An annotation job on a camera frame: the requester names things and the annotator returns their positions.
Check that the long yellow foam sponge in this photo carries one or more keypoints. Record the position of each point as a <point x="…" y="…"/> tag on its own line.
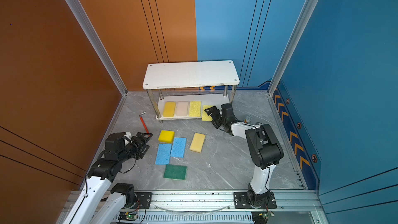
<point x="169" y="109"/>

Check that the small thick yellow sponge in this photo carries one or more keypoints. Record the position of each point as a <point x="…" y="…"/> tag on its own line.
<point x="166" y="136"/>

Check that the pale pink sponge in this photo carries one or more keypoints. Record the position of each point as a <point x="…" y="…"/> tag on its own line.
<point x="182" y="109"/>

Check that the white two-tier shelf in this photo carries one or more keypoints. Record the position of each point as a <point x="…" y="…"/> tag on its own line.
<point x="211" y="82"/>

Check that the blue sponge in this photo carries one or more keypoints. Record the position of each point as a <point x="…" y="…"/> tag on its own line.
<point x="163" y="154"/>
<point x="178" y="147"/>

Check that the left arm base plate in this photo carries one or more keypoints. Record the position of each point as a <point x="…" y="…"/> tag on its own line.
<point x="140" y="200"/>

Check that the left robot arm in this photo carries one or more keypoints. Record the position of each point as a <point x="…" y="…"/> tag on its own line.
<point x="101" y="202"/>

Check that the red hex key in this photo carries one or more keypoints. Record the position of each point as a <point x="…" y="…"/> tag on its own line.
<point x="143" y="122"/>

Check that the right circuit board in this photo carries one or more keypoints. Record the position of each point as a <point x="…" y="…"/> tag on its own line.
<point x="262" y="217"/>

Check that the cream yellow sponge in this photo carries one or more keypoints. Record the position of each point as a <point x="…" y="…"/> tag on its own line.
<point x="197" y="142"/>

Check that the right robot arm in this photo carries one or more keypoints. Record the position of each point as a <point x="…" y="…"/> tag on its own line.
<point x="264" y="148"/>

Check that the left circuit board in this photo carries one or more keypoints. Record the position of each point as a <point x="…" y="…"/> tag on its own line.
<point x="127" y="216"/>

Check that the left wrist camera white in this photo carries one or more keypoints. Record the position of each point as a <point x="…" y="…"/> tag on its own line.
<point x="127" y="138"/>

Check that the green scouring pad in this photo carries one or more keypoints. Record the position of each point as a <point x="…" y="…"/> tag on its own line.
<point x="175" y="172"/>

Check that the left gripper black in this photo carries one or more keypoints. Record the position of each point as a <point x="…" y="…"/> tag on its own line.
<point x="137" y="145"/>

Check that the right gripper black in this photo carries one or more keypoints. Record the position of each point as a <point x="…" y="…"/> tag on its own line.
<point x="217" y="117"/>

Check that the circuit board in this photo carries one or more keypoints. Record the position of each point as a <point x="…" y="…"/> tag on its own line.
<point x="127" y="216"/>
<point x="262" y="217"/>

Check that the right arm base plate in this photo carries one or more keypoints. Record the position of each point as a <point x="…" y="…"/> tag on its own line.
<point x="247" y="199"/>

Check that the yellow porous sponge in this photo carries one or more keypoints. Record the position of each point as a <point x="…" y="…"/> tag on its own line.
<point x="195" y="109"/>
<point x="205" y="116"/>

